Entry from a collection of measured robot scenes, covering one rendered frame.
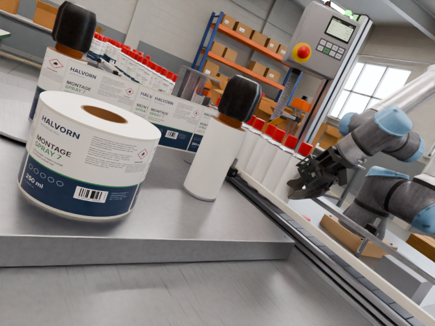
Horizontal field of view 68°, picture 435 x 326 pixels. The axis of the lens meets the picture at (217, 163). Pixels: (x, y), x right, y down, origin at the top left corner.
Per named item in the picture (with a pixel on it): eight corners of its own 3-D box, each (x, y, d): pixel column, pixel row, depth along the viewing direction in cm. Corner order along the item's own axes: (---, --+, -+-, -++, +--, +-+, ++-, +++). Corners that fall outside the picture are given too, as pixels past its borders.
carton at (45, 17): (27, 20, 503) (33, -4, 494) (33, 21, 541) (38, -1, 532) (57, 32, 521) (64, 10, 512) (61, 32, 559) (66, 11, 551)
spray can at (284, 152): (254, 193, 100) (283, 132, 95) (259, 191, 104) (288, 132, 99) (268, 201, 98) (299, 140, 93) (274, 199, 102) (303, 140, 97)
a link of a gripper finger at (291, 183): (274, 186, 92) (298, 168, 87) (287, 189, 96) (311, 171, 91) (278, 195, 91) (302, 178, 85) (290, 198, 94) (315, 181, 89)
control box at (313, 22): (280, 61, 112) (305, 6, 107) (324, 81, 113) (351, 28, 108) (286, 60, 102) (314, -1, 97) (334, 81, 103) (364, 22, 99)
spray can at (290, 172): (266, 198, 99) (296, 138, 94) (279, 202, 101) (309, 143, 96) (274, 207, 94) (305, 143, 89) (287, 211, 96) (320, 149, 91)
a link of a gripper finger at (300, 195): (278, 195, 91) (302, 178, 85) (290, 198, 94) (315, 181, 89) (281, 205, 89) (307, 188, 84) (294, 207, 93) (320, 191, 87)
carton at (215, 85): (197, 98, 442) (208, 72, 433) (224, 108, 463) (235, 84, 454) (208, 105, 408) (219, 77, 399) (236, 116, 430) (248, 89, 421)
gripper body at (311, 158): (292, 165, 86) (328, 138, 79) (311, 170, 92) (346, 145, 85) (303, 189, 82) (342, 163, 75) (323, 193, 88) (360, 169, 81)
